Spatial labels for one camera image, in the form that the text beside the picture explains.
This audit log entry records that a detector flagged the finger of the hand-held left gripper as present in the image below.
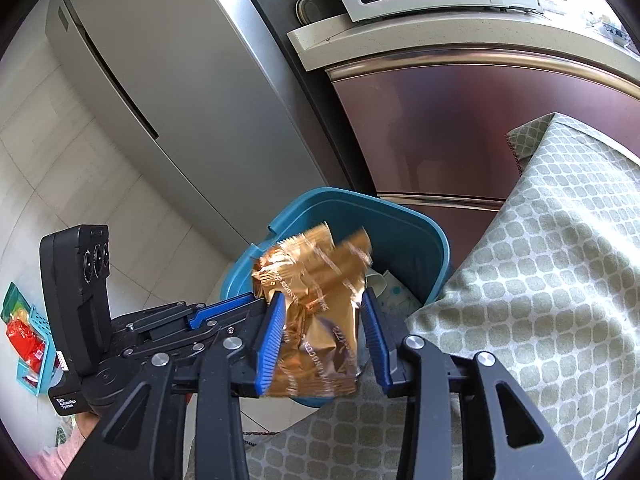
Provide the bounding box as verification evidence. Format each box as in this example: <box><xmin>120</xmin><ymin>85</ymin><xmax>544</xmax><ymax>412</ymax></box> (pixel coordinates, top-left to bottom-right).
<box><xmin>112</xmin><ymin>293</ymin><xmax>263</xmax><ymax>333</ymax></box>
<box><xmin>122</xmin><ymin>307</ymin><xmax>268</xmax><ymax>396</ymax></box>

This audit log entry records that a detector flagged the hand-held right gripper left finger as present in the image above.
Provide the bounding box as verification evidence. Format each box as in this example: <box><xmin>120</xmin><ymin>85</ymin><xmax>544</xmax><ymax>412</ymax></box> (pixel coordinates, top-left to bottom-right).
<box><xmin>67</xmin><ymin>291</ymin><xmax>287</xmax><ymax>480</ymax></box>

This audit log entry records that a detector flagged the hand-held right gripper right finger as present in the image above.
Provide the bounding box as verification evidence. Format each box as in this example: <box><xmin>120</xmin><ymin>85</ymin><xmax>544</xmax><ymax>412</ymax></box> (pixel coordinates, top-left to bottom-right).
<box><xmin>361</xmin><ymin>287</ymin><xmax>583</xmax><ymax>480</ymax></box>

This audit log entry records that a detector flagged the gold foil snack wrapper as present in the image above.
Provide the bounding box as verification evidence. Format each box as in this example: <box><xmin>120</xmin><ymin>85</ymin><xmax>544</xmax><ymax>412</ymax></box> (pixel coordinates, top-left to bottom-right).
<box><xmin>250</xmin><ymin>222</ymin><xmax>374</xmax><ymax>399</ymax></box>

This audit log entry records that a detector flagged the blue plastic bin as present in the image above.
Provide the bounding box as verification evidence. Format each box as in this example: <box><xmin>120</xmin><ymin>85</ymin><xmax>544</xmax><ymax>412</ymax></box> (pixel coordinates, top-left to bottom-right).
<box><xmin>220</xmin><ymin>187</ymin><xmax>454</xmax><ymax>409</ymax></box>

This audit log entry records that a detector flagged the person's left forearm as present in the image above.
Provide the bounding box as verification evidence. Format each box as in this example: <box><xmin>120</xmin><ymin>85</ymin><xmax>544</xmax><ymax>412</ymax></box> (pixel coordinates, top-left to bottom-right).
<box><xmin>22</xmin><ymin>410</ymin><xmax>101</xmax><ymax>480</ymax></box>

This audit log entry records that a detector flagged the red snack packet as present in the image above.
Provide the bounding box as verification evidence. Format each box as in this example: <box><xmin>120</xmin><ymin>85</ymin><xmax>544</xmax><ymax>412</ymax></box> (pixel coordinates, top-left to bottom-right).
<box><xmin>5</xmin><ymin>320</ymin><xmax>46</xmax><ymax>367</ymax></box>

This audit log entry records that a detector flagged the teal plastic basket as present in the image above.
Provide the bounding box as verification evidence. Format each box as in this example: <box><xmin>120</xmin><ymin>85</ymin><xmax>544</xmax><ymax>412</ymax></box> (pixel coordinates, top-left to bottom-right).
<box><xmin>2</xmin><ymin>282</ymin><xmax>59</xmax><ymax>394</ymax></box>

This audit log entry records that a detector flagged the patterned green yellow tablecloth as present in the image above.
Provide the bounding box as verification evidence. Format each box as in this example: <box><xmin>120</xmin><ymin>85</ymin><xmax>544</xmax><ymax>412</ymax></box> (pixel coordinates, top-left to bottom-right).
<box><xmin>182</xmin><ymin>112</ymin><xmax>640</xmax><ymax>480</ymax></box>

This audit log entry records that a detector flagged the grey refrigerator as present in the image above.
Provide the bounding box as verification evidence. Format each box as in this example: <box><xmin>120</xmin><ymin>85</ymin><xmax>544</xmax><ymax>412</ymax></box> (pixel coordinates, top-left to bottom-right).
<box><xmin>45</xmin><ymin>0</ymin><xmax>347</xmax><ymax>232</ymax></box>

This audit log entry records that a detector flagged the kitchen counter with maroon cabinets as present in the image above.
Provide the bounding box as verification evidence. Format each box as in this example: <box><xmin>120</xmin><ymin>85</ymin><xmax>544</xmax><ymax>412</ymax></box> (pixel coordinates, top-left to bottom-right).
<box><xmin>287</xmin><ymin>7</ymin><xmax>640</xmax><ymax>242</ymax></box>

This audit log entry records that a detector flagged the round beige wall fitting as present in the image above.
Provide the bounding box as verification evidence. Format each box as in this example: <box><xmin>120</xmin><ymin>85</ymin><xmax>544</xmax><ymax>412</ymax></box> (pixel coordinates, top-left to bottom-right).
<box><xmin>295</xmin><ymin>0</ymin><xmax>321</xmax><ymax>26</ymax></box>

